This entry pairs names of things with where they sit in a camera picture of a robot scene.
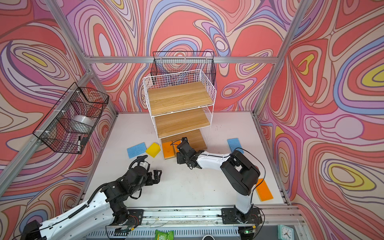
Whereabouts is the orange sponge with pale back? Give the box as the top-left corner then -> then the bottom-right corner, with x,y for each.
162,141 -> 175,160

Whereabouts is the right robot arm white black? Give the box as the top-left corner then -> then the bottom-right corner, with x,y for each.
177,138 -> 261,216

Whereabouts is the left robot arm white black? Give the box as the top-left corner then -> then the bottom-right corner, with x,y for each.
15,155 -> 162,240

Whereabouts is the yellow sponge near shelf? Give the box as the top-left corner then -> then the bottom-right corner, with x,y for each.
146,143 -> 161,158

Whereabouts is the blue sponge left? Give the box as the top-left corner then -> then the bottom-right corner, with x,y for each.
127,143 -> 147,159

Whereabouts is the blue sponge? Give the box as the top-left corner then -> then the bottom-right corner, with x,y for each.
127,143 -> 147,159
227,138 -> 244,154

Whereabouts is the blue sponge right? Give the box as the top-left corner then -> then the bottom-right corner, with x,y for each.
227,138 -> 244,154

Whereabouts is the green snack packet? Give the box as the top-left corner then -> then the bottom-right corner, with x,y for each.
155,230 -> 175,240

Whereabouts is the black marker pen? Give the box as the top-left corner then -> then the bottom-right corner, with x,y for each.
77,136 -> 82,153

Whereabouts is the teal alarm clock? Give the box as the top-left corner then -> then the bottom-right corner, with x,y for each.
278,225 -> 295,240

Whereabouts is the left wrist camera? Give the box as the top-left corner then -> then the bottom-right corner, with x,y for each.
138,161 -> 150,172

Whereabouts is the white wire wooden shelf rack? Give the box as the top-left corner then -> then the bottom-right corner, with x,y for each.
143,70 -> 217,152

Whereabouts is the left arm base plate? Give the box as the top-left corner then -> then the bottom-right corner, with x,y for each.
111,209 -> 144,227

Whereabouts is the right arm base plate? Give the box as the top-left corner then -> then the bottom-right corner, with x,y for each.
218,207 -> 263,226

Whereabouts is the black wire basket back wall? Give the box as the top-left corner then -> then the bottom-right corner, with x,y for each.
151,50 -> 216,85

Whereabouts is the black wire basket wall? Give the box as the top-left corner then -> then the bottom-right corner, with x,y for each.
33,83 -> 110,155
151,50 -> 216,85

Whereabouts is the black wire basket left wall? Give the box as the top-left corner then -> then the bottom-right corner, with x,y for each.
33,83 -> 110,155

